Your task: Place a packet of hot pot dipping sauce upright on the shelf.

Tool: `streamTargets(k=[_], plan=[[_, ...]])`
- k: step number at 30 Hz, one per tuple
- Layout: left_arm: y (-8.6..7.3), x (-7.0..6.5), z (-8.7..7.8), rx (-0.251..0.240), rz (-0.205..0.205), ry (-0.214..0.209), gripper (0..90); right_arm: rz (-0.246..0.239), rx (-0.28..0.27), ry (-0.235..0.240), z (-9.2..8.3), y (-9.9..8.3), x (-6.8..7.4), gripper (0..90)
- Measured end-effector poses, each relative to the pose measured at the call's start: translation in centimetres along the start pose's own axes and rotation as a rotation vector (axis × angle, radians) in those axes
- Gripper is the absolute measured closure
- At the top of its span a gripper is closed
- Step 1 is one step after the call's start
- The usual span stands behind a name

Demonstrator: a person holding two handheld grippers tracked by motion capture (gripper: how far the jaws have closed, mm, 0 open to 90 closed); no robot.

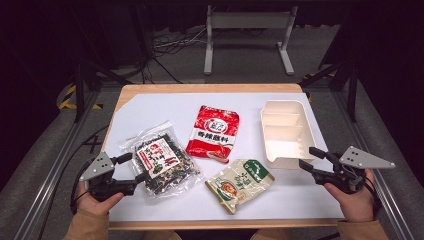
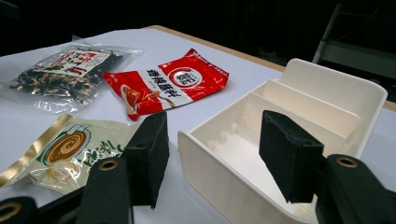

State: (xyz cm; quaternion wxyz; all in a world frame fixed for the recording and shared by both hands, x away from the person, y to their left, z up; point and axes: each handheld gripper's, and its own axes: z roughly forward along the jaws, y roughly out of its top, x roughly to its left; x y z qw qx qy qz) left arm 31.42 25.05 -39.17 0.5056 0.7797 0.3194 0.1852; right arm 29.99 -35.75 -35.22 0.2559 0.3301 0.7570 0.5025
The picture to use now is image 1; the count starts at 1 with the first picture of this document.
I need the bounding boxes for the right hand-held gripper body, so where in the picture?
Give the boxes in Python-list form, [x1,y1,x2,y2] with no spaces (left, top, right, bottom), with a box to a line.
[314,145,396,195]

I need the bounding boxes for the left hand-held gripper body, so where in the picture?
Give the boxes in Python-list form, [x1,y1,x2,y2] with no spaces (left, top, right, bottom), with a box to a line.
[79,152,138,203]

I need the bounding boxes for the clear dried seaweed packet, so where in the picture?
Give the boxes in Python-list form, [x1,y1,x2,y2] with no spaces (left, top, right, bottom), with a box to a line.
[119,120,205,200]

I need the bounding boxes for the person's left hand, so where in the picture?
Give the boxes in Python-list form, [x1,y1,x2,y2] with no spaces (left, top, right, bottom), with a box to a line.
[75,181,125,216]

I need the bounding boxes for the person's right hand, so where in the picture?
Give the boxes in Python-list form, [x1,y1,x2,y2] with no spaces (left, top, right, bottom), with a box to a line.
[323,168,376,224]

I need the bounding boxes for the white divided plastic container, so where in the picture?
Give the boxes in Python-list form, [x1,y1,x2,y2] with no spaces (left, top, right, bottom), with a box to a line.
[259,99,318,170]

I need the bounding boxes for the beige and green packet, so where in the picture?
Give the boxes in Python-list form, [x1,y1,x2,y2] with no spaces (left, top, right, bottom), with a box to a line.
[204,158,276,215]

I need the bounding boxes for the black metal stand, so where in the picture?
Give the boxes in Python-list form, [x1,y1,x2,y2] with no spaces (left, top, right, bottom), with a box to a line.
[299,59,360,123]
[70,59,135,123]

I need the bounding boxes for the yellow and black striped tape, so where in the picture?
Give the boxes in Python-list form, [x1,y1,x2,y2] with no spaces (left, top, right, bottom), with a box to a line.
[57,84,104,111]

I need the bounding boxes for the red seasoning packet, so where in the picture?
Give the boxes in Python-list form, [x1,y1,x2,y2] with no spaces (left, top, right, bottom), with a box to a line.
[185,105,241,164]

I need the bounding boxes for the aluminium rail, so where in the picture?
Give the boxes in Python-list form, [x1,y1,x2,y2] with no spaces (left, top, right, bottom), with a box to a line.
[332,89,416,240]
[12,89,102,240]

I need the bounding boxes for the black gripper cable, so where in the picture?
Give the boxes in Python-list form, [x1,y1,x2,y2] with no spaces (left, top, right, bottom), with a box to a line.
[69,159,93,216]
[363,176,383,211]

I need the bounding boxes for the bundle of floor cables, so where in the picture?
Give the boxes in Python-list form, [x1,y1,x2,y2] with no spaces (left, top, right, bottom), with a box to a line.
[152,27,208,57]

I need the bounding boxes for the white metal frame stand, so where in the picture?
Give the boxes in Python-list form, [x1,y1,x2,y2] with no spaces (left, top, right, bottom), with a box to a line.
[203,4,299,76]

